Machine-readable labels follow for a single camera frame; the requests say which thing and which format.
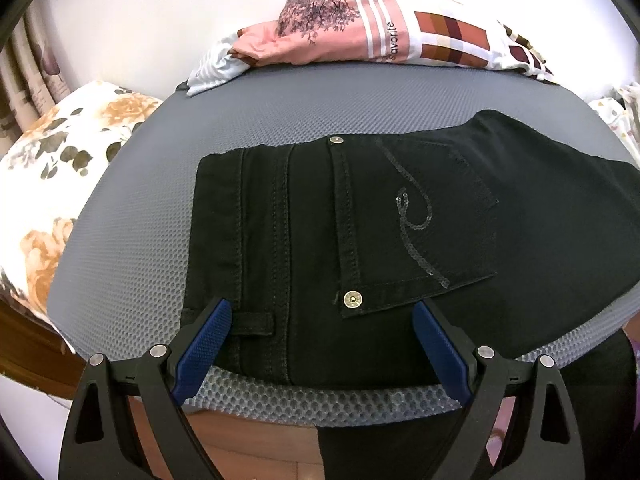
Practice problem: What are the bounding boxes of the white floral cloth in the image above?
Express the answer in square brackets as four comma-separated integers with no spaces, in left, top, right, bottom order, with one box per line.
[587,82,640,166]

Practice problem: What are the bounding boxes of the floral pillow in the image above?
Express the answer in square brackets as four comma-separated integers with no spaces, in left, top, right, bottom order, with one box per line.
[0,80,166,331]

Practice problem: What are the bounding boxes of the grey mesh mat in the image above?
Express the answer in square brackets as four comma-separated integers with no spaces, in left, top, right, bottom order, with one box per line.
[46,62,640,428]

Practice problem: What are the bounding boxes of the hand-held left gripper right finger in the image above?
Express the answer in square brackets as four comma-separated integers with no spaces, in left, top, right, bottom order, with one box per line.
[410,299,586,480]

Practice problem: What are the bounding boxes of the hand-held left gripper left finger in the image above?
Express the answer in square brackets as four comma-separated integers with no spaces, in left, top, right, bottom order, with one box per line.
[59,297,236,480]

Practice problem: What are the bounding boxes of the white striped cloth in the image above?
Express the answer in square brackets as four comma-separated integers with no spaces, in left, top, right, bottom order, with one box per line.
[186,30,256,97]

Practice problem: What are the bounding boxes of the person's dark clothed leg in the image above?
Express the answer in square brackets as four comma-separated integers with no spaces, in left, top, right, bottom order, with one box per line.
[317,327,633,480]

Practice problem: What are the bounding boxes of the beige patterned curtain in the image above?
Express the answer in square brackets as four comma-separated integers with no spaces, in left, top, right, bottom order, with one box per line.
[0,5,86,161]

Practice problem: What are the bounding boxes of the pink striped quilt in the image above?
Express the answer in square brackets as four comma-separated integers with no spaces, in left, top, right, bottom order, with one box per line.
[230,0,561,86]

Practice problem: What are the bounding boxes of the black pants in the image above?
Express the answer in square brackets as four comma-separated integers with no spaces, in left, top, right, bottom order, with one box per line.
[181,109,640,391]

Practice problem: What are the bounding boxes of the wooden bed frame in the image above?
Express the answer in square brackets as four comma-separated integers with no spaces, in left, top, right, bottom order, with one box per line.
[0,295,81,376]

